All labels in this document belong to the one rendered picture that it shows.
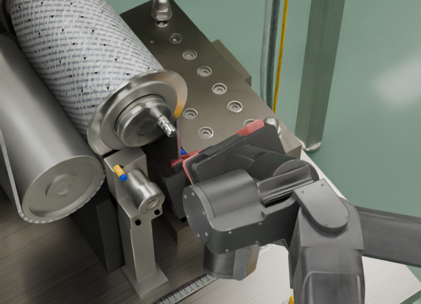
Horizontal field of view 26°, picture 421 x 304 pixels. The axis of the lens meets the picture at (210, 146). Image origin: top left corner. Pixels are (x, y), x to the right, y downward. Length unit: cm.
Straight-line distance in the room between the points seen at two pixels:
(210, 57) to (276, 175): 68
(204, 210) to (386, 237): 34
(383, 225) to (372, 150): 161
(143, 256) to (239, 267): 21
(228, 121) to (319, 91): 106
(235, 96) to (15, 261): 44
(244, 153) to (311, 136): 170
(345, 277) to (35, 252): 77
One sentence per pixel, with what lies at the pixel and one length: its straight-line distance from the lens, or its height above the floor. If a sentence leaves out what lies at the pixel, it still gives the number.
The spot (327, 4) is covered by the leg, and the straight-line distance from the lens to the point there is 222.
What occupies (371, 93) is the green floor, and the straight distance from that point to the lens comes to 286.
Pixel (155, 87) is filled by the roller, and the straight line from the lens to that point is 115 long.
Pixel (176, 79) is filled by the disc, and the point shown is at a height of 128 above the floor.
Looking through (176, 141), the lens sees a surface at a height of 114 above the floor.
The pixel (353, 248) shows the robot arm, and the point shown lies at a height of 146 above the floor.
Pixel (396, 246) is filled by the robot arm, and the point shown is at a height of 122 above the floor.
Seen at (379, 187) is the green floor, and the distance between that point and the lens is 265.
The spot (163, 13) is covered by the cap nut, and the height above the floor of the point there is 105.
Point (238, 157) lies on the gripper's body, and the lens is 94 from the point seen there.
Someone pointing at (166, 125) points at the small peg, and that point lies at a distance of 116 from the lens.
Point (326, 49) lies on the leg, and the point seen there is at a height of 44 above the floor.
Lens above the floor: 217
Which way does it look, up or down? 54 degrees down
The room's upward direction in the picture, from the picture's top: straight up
